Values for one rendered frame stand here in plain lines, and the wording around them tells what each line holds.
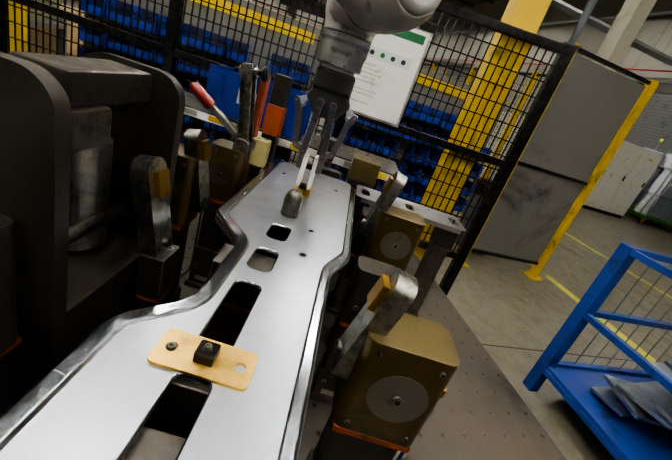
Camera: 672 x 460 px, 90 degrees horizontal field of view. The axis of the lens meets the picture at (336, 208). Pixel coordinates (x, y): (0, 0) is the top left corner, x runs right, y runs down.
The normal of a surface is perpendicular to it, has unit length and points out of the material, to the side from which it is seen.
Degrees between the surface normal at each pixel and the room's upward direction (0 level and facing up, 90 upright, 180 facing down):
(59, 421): 0
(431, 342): 0
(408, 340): 0
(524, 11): 90
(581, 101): 90
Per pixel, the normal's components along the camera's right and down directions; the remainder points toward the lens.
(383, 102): -0.08, 0.34
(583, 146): 0.18, 0.42
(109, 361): 0.30, -0.89
